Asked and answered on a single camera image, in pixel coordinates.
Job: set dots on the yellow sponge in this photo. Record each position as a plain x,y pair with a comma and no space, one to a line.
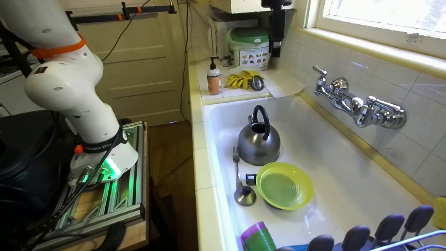
441,212

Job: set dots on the green cup with purple cup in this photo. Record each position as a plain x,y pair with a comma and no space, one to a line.
258,237

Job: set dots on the lime green plastic plate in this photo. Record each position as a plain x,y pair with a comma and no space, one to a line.
285,187

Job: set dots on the yellow rubber gloves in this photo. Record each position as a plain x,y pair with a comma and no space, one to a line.
237,79

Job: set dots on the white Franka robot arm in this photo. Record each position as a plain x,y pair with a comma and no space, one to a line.
70,88

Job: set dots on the white wall cabinet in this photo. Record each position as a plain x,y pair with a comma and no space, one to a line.
237,5

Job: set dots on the aluminium frame robot cart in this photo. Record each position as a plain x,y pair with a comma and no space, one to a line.
120,199

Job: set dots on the small black sink item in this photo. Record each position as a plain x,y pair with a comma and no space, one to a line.
251,178

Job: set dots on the small metal strainer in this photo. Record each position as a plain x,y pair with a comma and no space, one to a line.
257,82

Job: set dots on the black clamp bar orange grips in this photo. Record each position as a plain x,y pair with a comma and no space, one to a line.
116,15

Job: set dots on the orange soap pump bottle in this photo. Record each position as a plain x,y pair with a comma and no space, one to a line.
213,81

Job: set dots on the blue plastic utensil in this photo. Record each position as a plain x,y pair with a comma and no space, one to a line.
293,247

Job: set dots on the window with white frame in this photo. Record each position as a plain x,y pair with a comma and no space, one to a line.
385,18

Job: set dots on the chrome wall tap faucet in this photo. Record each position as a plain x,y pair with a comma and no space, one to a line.
363,106

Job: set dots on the white ceramic sink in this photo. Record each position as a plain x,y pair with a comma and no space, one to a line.
335,162

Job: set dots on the white container with green lid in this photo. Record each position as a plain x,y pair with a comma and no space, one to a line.
250,46

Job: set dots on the dark blue dish rack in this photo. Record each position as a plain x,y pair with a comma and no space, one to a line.
385,227

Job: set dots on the beige panel door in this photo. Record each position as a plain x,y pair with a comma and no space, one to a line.
140,70

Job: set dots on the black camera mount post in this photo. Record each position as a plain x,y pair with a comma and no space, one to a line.
276,32

